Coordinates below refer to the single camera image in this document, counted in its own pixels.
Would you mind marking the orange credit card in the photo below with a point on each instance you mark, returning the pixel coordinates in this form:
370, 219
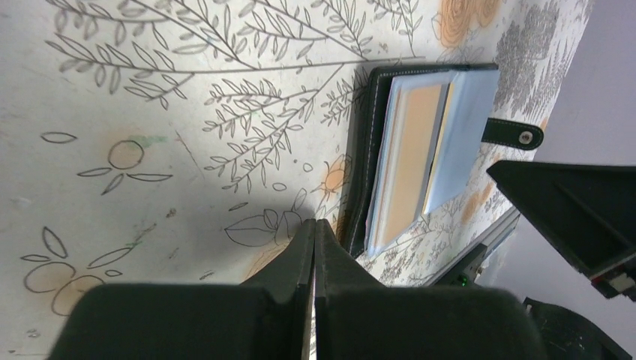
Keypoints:
414, 116

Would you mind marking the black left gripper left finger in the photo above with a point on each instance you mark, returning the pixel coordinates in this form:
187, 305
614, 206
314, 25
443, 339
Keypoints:
265, 317

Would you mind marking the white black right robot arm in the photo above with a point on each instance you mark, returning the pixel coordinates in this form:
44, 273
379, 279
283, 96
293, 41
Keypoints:
568, 335

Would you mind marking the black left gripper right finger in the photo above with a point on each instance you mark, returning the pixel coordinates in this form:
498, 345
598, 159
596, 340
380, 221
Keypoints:
357, 317

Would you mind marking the floral patterned table mat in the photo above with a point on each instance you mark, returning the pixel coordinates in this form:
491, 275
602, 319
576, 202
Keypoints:
185, 141

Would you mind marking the black leather card holder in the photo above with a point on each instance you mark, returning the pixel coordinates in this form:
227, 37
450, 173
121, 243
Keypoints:
466, 124

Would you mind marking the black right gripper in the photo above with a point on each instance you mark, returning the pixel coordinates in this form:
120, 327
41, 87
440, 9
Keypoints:
586, 212

